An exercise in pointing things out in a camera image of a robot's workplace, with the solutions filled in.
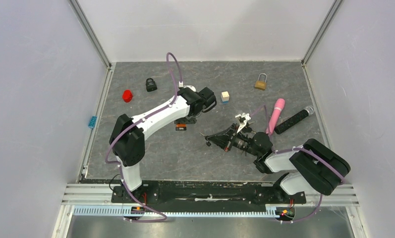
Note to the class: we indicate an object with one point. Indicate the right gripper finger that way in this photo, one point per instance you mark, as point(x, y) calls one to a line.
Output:
point(223, 135)
point(220, 142)

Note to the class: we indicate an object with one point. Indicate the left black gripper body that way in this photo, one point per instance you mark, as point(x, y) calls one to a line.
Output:
point(191, 119)

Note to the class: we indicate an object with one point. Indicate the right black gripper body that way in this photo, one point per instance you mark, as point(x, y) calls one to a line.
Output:
point(239, 140)

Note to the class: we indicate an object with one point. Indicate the orange black padlock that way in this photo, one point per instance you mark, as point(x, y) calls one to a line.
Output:
point(179, 126)

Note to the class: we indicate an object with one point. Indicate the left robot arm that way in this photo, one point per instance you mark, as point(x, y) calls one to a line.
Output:
point(127, 140)

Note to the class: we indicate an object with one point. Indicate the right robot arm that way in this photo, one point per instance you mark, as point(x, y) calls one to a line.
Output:
point(310, 166)

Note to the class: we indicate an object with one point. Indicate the white blue cube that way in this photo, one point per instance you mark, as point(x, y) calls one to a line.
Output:
point(225, 97)

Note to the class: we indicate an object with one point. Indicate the pink toy microphone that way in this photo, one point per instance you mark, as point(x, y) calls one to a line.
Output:
point(278, 107)

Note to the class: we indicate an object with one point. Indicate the brass padlock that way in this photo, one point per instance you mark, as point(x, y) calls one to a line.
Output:
point(261, 82)

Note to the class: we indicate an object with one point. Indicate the black toy microphone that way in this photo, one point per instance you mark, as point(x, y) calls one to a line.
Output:
point(295, 119)

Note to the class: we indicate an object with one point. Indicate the red cylinder block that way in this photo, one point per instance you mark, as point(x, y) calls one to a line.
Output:
point(127, 96)

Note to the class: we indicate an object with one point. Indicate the blue lego brick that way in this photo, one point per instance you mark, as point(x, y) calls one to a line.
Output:
point(92, 122)

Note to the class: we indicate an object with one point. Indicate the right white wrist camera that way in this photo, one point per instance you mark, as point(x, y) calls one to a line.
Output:
point(243, 119)

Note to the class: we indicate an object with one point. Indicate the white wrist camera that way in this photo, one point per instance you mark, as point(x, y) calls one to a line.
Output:
point(243, 119)
point(181, 86)

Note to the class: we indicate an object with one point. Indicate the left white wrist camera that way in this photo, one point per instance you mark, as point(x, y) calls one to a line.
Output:
point(181, 86)

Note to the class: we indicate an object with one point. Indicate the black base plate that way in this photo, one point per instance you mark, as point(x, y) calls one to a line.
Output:
point(207, 196)

